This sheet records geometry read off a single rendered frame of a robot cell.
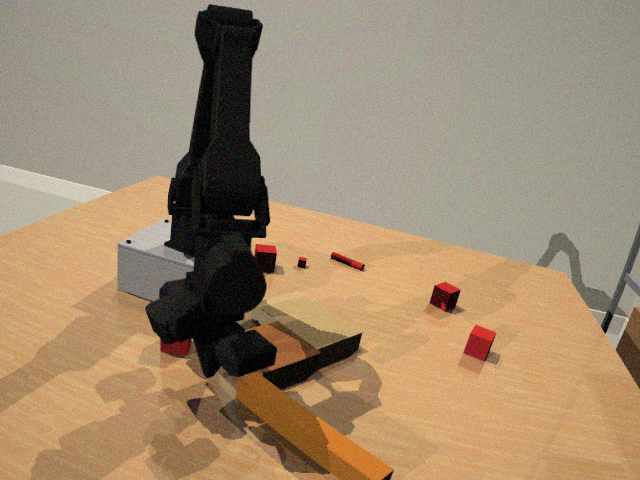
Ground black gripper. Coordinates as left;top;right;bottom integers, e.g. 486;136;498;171
159;269;277;378

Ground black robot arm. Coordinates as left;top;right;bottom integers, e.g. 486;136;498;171
145;4;270;345

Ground red cylinder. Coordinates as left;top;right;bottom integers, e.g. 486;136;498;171
331;252;365;270

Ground tan board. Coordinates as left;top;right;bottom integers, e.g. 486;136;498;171
251;292;362;364

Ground brown square block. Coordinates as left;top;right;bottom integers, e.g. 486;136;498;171
245;321;322;386

